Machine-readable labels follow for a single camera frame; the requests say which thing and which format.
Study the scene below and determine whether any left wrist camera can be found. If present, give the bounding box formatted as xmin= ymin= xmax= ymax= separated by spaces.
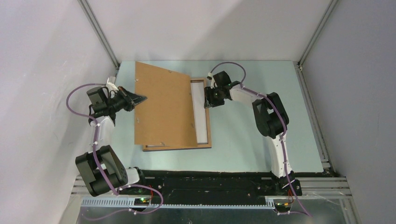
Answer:
xmin=106 ymin=76 xmax=118 ymax=92

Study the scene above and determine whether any wooden picture frame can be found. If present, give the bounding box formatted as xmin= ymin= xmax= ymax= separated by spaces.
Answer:
xmin=142 ymin=77 xmax=213 ymax=153

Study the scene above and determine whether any aluminium base frame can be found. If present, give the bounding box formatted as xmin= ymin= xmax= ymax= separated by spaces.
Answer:
xmin=60 ymin=177 xmax=361 ymax=224

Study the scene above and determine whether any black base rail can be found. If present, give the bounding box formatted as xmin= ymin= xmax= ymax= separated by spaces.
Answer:
xmin=117 ymin=170 xmax=302 ymax=206

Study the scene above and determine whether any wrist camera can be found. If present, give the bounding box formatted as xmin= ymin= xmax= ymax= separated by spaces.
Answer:
xmin=207 ymin=72 xmax=214 ymax=82
xmin=106 ymin=76 xmax=118 ymax=92

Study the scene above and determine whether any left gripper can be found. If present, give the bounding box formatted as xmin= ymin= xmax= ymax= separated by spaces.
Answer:
xmin=106 ymin=86 xmax=147 ymax=113

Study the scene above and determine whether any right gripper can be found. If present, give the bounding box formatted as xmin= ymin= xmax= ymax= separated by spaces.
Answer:
xmin=204 ymin=86 xmax=224 ymax=109

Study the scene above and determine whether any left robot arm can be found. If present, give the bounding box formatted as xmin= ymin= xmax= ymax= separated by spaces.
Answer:
xmin=75 ymin=84 xmax=147 ymax=196

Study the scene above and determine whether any beach photo print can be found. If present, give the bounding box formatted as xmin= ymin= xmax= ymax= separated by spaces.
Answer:
xmin=145 ymin=82 xmax=207 ymax=147

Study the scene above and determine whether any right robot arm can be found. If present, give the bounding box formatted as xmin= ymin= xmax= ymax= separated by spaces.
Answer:
xmin=204 ymin=71 xmax=299 ymax=196

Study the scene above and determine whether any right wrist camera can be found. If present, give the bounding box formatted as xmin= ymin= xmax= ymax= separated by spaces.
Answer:
xmin=207 ymin=72 xmax=214 ymax=82

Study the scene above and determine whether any brown backing board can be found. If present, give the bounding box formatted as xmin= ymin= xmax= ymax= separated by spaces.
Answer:
xmin=134 ymin=62 xmax=198 ymax=147

